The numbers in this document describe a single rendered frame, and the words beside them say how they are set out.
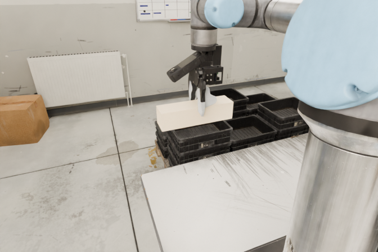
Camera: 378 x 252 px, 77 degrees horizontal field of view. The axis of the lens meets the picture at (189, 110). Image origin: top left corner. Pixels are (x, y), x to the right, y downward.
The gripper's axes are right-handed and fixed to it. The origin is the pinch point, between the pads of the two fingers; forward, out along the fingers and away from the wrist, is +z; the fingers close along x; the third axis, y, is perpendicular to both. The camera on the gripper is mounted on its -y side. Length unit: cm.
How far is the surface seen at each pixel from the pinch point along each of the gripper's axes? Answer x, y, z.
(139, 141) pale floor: 155, 2, 109
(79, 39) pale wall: 256, -43, 15
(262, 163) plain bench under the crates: 8, 38, 39
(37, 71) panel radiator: 244, -93, 46
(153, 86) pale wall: 256, 43, 87
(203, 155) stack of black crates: 57, 31, 66
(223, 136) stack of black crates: 57, 45, 55
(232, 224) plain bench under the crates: -15.8, 7.8, 38.9
